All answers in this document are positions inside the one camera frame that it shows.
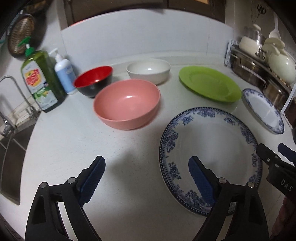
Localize hanging scissors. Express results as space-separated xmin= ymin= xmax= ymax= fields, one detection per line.
xmin=256 ymin=4 xmax=267 ymax=19

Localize green plate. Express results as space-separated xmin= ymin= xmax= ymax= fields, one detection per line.
xmin=179 ymin=66 xmax=241 ymax=103

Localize green dish soap bottle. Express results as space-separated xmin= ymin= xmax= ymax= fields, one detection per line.
xmin=18 ymin=37 xmax=66 ymax=113

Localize white bowl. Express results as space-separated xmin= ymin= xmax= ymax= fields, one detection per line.
xmin=126 ymin=58 xmax=171 ymax=85

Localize dark wooden window frame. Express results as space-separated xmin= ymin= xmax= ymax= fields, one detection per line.
xmin=63 ymin=0 xmax=226 ymax=26

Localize steel dish rack tray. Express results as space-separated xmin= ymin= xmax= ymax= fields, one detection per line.
xmin=224 ymin=40 xmax=292 ymax=111

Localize red and black bowl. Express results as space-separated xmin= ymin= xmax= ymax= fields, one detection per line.
xmin=74 ymin=66 xmax=113 ymax=98

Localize white ladle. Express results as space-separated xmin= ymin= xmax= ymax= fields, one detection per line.
xmin=269 ymin=12 xmax=281 ymax=40

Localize right hand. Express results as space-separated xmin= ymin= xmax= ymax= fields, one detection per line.
xmin=270 ymin=196 xmax=295 ymax=240

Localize cream pot with lid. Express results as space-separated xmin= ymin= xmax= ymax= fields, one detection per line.
xmin=239 ymin=24 xmax=266 ymax=61

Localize pink bowl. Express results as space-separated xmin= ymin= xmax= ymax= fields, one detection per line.
xmin=93 ymin=79 xmax=161 ymax=131

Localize small blue floral plate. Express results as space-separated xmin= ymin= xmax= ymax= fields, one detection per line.
xmin=242 ymin=88 xmax=285 ymax=135

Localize chrome faucet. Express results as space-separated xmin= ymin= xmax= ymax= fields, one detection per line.
xmin=1 ymin=75 xmax=41 ymax=132

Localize round metal strainer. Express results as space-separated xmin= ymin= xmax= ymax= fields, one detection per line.
xmin=8 ymin=14 xmax=35 ymax=58

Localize steel sink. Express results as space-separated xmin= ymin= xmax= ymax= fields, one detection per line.
xmin=1 ymin=111 xmax=41 ymax=205

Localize white jug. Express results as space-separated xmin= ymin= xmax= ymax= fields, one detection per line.
xmin=262 ymin=37 xmax=295 ymax=85

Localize large blue floral plate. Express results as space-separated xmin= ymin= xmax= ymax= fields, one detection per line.
xmin=159 ymin=107 xmax=262 ymax=216

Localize white blue pump bottle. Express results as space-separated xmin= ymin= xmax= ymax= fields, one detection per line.
xmin=49 ymin=48 xmax=77 ymax=95

